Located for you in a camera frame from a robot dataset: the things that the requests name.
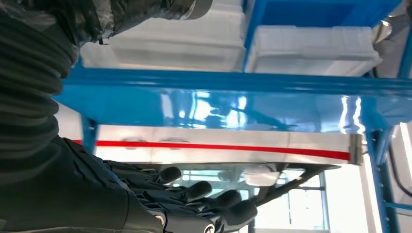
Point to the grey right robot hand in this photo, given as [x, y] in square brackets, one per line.
[64, 199]

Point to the blue metal shelf rack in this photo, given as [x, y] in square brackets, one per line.
[225, 106]

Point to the white plastic bin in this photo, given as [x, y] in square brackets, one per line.
[312, 51]
[161, 48]

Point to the white car red stripe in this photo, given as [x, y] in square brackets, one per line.
[209, 156]

